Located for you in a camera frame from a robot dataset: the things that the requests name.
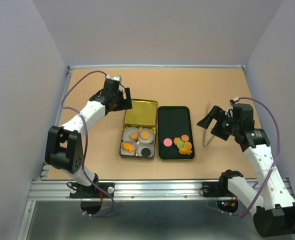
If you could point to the orange shell cookie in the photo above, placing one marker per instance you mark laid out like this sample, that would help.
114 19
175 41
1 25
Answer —
133 136
185 138

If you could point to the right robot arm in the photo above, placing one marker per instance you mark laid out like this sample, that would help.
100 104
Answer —
272 206

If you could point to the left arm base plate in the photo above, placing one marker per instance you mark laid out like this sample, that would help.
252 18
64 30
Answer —
78 191

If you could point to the aluminium front rail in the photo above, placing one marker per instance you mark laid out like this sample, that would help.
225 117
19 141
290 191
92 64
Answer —
124 190

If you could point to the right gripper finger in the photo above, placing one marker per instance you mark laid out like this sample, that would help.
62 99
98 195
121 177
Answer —
218 132
214 114

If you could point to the pink round cookie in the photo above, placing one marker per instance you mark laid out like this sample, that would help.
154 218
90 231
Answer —
167 142

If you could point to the gold tin lid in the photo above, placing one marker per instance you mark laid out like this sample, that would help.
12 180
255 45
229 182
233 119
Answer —
142 113

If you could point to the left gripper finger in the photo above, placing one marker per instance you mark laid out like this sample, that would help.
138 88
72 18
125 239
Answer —
118 106
127 101

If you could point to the green round cookie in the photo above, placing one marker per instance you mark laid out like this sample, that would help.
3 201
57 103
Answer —
180 144

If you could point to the white paper cup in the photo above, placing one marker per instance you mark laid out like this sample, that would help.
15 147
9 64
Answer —
145 145
124 152
127 131
148 141

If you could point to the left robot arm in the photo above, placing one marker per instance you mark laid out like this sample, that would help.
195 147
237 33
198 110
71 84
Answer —
64 147

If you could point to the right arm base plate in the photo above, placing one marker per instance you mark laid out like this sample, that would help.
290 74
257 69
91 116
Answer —
214 189

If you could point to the white paper cup front right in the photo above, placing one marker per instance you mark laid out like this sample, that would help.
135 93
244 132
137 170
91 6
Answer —
145 145

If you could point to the white paper cup back right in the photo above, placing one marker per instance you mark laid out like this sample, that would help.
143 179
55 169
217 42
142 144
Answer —
148 141

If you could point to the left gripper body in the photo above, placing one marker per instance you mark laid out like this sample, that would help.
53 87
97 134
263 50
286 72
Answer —
118 97

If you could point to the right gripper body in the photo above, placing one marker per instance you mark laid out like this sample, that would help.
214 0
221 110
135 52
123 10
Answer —
224 124

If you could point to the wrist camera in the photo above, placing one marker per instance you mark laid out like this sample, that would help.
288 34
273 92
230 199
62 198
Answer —
232 102
115 78

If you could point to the white paper cup back left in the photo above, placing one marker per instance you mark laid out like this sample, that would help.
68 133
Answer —
127 131

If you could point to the black tray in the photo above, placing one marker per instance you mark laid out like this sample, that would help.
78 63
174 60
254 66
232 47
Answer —
173 121

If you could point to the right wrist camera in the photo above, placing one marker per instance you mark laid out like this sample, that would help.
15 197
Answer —
232 102

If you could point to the metal tongs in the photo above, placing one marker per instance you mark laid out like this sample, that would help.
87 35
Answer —
206 140

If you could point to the white paper cup front left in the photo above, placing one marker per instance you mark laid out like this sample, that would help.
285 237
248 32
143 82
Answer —
124 152

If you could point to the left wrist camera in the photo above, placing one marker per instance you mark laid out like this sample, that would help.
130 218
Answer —
115 78

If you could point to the orange star cookie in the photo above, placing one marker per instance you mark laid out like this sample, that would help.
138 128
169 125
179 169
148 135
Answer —
176 140

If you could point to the orange fish cookie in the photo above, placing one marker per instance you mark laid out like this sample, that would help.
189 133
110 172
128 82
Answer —
185 151
128 147

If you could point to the gold cookie tin base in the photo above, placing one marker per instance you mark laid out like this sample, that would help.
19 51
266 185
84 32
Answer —
136 157

